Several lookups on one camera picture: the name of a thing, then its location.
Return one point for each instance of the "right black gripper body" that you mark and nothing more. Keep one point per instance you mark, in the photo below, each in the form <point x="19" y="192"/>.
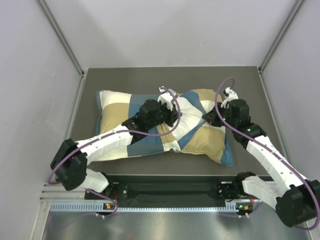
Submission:
<point x="217" y="121"/>

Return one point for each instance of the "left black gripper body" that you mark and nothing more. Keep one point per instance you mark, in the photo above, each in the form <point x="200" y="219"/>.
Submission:
<point x="165" y="114"/>

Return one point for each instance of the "white pillow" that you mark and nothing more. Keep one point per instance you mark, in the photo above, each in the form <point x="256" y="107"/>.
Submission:
<point x="193" y="135"/>

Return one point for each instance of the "checkered blue beige white pillowcase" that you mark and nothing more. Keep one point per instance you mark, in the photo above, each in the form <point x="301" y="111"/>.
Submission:
<point x="116" y="107"/>

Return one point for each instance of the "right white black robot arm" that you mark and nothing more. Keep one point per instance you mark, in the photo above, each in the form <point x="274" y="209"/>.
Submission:
<point x="293" y="197"/>

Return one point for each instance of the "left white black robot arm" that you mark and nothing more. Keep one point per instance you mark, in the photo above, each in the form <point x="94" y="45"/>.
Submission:
<point x="72" y="158"/>

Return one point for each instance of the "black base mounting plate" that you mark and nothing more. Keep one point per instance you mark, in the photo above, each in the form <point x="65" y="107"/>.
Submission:
<point x="169" y="187"/>

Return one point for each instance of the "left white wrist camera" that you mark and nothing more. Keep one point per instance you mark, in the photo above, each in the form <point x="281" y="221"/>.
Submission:
<point x="167" y="96"/>

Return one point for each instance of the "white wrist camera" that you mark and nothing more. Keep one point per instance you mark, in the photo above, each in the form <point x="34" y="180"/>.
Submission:
<point x="167" y="96"/>
<point x="229" y="95"/>

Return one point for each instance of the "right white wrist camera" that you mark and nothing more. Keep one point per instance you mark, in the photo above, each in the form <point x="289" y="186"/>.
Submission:
<point x="229" y="95"/>

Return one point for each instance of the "grey slotted cable duct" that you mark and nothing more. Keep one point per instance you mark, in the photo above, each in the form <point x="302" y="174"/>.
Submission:
<point x="104" y="207"/>

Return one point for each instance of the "left aluminium frame post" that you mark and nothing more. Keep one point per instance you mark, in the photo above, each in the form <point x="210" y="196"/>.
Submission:
<point x="59" y="34"/>

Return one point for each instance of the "aluminium frame post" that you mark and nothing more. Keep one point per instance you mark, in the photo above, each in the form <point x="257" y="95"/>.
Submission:
<point x="281" y="34"/>
<point x="59" y="34"/>

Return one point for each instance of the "right aluminium frame post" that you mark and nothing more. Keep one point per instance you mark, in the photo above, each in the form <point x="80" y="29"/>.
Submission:
<point x="281" y="34"/>

